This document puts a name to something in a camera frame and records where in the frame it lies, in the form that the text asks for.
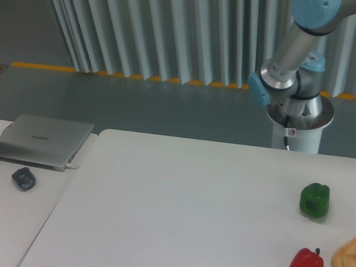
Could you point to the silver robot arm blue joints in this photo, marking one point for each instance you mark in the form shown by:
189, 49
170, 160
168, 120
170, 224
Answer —
287, 73

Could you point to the green bell pepper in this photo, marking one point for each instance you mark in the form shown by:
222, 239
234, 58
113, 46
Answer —
314, 200

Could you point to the red bell pepper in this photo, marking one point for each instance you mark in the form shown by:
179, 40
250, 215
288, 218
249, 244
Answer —
307, 258

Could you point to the white folding partition screen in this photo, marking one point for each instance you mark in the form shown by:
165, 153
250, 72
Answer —
205, 40

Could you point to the silver closed laptop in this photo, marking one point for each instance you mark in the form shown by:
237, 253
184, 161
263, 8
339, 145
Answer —
44, 142

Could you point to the dark grey 3D mouse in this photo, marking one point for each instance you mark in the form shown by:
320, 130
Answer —
24, 179

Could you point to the white usb cable plug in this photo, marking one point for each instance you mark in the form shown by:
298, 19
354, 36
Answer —
71, 167

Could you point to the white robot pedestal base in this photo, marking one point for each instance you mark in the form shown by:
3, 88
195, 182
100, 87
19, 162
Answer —
298, 124

